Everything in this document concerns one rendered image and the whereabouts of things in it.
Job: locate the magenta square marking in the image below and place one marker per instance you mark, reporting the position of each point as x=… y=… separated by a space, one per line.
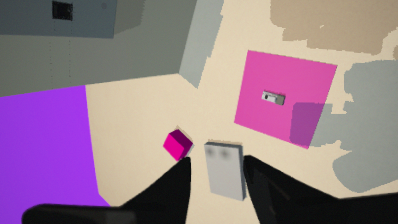
x=305 y=85

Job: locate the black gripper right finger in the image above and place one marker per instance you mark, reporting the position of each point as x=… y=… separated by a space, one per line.
x=279 y=198

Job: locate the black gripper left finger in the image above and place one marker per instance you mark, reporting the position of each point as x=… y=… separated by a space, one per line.
x=165 y=201

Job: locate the magenta block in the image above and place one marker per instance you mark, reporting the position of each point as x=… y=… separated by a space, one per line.
x=177 y=144

